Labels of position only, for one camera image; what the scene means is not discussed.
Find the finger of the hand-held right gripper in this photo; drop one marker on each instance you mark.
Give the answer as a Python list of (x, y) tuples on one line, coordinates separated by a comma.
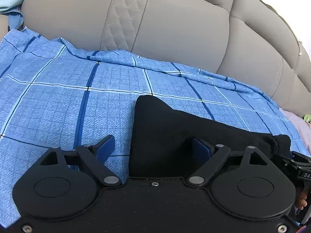
[(295, 162)]

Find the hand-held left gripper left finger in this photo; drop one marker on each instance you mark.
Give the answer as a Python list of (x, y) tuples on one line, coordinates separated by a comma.
[(107, 148)]

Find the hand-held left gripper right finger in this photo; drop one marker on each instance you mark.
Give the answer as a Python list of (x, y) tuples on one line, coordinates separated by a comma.
[(203, 149)]

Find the black pants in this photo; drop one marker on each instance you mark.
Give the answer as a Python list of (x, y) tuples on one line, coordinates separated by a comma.
[(170, 136)]

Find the person's right hand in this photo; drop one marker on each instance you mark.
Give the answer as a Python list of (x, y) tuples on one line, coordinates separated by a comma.
[(301, 200)]

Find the lavender cloth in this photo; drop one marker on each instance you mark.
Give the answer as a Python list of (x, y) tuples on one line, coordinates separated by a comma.
[(300, 131)]

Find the green object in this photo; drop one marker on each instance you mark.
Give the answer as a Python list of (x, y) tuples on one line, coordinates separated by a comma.
[(308, 118)]

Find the blue checked bed sheet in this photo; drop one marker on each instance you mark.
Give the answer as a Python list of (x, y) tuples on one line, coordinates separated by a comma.
[(73, 97)]

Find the beige leather sofa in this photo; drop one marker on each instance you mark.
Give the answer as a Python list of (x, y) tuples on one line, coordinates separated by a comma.
[(182, 29)]

